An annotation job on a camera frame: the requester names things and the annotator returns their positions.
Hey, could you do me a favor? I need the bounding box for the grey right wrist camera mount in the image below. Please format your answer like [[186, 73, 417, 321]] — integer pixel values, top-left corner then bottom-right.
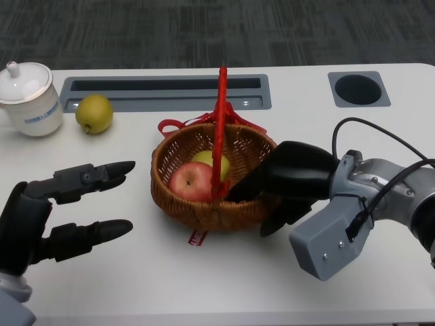
[[289, 195, 375, 282]]

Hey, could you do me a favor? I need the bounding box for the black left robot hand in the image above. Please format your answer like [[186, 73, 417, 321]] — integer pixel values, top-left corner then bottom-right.
[[0, 160, 137, 278]]

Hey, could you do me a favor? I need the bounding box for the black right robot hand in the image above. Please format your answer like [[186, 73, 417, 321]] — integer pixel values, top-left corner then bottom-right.
[[226, 141, 341, 238]]

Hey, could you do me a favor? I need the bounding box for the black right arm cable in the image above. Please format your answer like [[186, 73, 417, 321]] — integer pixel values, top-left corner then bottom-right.
[[345, 159, 435, 244], [332, 117, 431, 160]]

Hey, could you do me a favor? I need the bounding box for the yellow-green pear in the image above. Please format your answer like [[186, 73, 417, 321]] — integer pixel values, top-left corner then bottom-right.
[[75, 94, 114, 135], [191, 150, 231, 183]]

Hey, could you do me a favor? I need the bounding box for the grey round table cup holder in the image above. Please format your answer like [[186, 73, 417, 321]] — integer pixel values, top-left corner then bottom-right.
[[328, 71, 391, 109]]

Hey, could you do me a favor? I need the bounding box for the white lidded porcelain mug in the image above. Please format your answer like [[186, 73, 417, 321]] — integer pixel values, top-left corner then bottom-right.
[[0, 60, 65, 138]]

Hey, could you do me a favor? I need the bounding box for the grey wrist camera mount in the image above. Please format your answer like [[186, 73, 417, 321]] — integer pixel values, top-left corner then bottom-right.
[[289, 195, 375, 282], [0, 297, 37, 326]]

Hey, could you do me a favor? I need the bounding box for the red white hang tag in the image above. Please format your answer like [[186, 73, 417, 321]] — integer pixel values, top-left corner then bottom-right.
[[186, 230, 208, 248]]

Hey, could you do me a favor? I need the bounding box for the red apple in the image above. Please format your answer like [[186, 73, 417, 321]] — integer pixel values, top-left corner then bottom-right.
[[168, 161, 215, 203]]

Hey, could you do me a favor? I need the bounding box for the grey table cable tray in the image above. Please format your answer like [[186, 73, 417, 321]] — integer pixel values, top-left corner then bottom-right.
[[59, 74, 273, 113]]

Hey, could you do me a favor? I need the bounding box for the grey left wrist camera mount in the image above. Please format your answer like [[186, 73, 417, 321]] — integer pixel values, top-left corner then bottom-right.
[[0, 297, 37, 326]]

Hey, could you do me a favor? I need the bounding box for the wicker basket with red handle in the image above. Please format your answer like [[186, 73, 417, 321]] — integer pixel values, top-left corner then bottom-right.
[[150, 66, 283, 234]]

